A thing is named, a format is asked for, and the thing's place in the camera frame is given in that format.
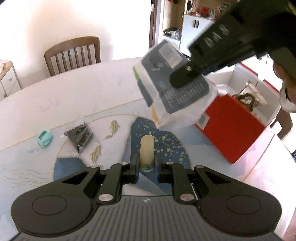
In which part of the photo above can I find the white and dark carton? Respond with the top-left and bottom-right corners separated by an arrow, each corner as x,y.
132,40 -> 218,131

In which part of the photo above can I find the cream eraser bar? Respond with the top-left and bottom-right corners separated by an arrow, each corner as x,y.
139,135 -> 154,172

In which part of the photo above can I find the mint green small dispenser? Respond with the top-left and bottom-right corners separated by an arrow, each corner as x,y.
37,130 -> 53,147

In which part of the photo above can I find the right human hand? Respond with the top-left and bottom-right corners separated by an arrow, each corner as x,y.
273,62 -> 295,113

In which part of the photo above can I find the white shoe cabinet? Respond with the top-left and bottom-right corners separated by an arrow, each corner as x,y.
160,15 -> 215,57

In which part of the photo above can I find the red shoe box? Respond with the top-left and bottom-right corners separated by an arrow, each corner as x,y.
196,63 -> 280,164

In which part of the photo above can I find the beige patterned pouch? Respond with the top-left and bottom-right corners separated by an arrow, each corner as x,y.
243,80 -> 267,105

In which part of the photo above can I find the dark wooden door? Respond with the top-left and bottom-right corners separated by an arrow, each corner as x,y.
149,0 -> 158,48

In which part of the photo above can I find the blue illustrated table mat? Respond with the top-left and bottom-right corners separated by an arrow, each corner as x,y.
1,100 -> 257,240

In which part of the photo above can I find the brown wooden chair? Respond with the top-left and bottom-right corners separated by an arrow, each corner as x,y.
44,36 -> 101,76

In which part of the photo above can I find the white drawer sideboard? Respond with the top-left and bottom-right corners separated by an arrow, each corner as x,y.
0,61 -> 22,100

